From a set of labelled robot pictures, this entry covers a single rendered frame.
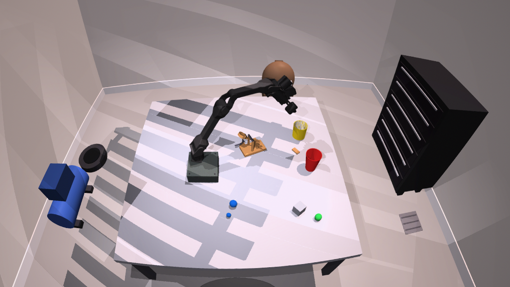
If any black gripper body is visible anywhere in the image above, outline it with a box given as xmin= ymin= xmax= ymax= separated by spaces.
xmin=276 ymin=92 xmax=298 ymax=114

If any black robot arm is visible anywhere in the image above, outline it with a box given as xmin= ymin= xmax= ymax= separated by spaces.
xmin=189 ymin=75 xmax=296 ymax=163

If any yellow mug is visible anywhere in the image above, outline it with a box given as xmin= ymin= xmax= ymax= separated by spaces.
xmin=292 ymin=120 xmax=308 ymax=141

